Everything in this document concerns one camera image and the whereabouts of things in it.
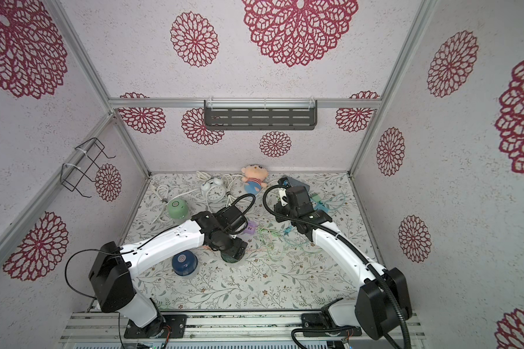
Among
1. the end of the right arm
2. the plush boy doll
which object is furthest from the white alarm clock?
the end of the right arm

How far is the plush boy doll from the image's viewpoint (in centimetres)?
109

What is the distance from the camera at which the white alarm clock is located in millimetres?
1021

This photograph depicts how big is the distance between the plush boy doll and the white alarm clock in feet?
0.40

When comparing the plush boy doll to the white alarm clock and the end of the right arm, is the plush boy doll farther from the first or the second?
the end of the right arm
